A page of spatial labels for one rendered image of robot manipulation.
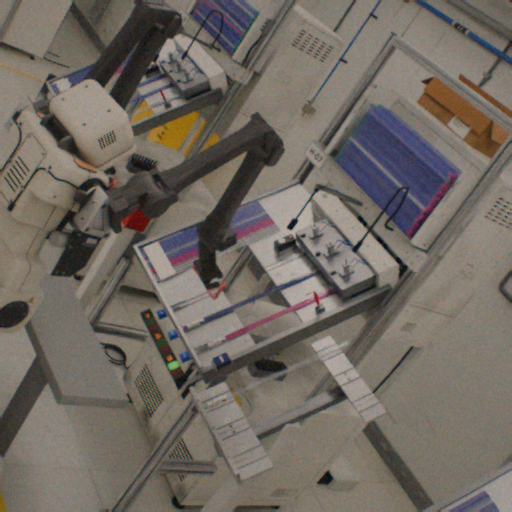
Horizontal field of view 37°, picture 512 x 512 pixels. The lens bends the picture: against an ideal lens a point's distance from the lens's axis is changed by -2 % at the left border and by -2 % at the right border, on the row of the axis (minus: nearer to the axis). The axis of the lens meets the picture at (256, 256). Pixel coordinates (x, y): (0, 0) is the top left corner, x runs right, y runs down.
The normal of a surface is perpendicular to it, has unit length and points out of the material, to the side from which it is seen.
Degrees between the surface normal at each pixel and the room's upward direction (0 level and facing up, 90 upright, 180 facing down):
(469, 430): 90
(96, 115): 48
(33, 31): 90
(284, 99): 90
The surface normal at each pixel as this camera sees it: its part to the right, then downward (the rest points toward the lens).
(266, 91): 0.43, 0.60
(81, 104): -0.08, -0.57
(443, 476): -0.73, -0.22
